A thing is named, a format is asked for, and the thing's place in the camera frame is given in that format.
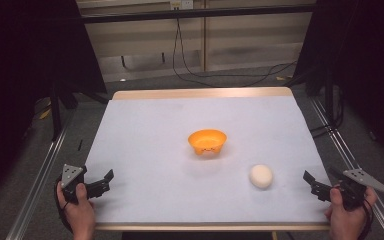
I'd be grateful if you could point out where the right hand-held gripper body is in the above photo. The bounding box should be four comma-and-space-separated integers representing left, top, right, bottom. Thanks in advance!
327, 166, 384, 212

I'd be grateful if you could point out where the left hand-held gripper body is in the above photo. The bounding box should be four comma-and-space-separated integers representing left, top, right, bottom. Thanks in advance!
60, 163, 88, 204

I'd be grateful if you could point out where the person's left hand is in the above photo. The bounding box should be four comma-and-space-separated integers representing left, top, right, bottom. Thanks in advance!
56, 181, 97, 235

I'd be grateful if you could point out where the person's right hand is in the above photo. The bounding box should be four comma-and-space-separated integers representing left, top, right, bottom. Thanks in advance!
324, 186, 378, 240

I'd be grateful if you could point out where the white round bun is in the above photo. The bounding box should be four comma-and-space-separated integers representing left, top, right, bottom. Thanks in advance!
248, 163, 275, 190

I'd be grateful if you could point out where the white table cover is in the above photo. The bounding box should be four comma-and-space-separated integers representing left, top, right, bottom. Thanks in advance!
85, 95, 332, 224

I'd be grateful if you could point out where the black metal stand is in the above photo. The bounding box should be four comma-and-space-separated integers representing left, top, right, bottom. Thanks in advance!
47, 84, 79, 142

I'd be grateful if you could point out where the orange plastic bowl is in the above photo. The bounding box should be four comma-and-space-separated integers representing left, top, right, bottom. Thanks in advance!
187, 128, 228, 156

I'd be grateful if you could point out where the black curtain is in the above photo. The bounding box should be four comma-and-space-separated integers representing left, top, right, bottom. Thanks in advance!
0, 0, 108, 208
292, 0, 384, 168

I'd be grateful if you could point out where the black horizontal bar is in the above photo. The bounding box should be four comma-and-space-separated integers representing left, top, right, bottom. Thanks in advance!
79, 3, 316, 25

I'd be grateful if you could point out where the aluminium floor rail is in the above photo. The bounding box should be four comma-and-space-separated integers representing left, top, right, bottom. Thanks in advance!
5, 125, 70, 240
309, 97, 384, 240

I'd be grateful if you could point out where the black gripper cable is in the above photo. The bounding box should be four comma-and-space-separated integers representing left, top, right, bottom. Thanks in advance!
53, 175, 75, 234
359, 198, 375, 240

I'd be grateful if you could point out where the black floor cable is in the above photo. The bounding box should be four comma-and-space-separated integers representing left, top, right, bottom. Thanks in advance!
171, 17, 298, 88

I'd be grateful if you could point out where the white wall power outlet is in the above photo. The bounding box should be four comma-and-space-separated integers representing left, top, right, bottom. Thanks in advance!
169, 0, 195, 11

